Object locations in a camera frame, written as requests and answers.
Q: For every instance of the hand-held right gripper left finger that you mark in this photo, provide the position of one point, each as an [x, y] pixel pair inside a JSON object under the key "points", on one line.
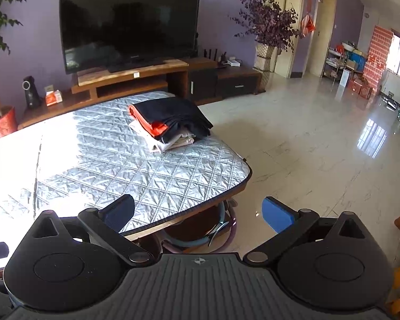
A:
{"points": [[120, 211]]}

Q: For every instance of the white folded clothes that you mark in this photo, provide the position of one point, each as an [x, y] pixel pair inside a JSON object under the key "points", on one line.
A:
{"points": [[160, 144]]}

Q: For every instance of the metal shelf rack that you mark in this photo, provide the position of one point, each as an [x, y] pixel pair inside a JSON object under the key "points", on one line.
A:
{"points": [[335, 65]]}

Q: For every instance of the small white box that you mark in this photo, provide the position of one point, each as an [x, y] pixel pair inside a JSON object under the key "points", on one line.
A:
{"points": [[235, 63]]}

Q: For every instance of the black flat television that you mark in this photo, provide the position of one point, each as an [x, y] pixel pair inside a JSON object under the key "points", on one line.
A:
{"points": [[130, 23]]}

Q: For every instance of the orange and white box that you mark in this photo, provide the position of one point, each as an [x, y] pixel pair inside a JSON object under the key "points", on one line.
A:
{"points": [[54, 98]]}

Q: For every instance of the cream door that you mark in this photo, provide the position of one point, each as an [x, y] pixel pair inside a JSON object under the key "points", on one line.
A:
{"points": [[325, 30]]}

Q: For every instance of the purple plant in wicker vase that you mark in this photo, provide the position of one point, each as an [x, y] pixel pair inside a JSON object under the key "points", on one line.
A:
{"points": [[268, 26]]}

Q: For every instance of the round basket with teal rim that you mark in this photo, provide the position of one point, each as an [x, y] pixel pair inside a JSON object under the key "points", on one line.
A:
{"points": [[200, 240]]}

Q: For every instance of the black speaker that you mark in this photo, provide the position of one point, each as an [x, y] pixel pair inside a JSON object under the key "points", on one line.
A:
{"points": [[31, 93]]}

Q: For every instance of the black router with antennas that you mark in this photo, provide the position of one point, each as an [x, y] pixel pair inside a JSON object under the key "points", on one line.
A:
{"points": [[210, 56]]}

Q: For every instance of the navy and orange zip jacket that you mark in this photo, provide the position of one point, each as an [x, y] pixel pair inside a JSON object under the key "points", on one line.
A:
{"points": [[173, 115]]}

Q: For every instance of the green tree in red pot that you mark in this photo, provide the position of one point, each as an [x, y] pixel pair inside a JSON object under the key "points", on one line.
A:
{"points": [[3, 121]]}

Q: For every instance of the white wall socket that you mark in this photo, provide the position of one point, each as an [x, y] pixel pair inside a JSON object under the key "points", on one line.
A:
{"points": [[48, 88]]}

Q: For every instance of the red hanging decoration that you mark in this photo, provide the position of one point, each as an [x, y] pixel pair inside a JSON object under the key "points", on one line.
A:
{"points": [[307, 25]]}

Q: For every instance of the white leaning board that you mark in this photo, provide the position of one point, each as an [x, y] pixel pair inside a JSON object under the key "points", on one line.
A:
{"points": [[345, 78]]}

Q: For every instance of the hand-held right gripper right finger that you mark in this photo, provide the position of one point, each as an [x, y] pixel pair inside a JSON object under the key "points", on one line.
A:
{"points": [[276, 214]]}

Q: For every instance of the stack of red boxes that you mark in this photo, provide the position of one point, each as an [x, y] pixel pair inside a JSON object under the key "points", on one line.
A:
{"points": [[378, 60]]}

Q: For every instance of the wooden television stand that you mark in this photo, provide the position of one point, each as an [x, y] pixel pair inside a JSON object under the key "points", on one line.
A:
{"points": [[126, 80]]}

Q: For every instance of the silver quilted table cover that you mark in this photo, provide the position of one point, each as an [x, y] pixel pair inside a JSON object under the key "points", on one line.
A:
{"points": [[120, 173]]}

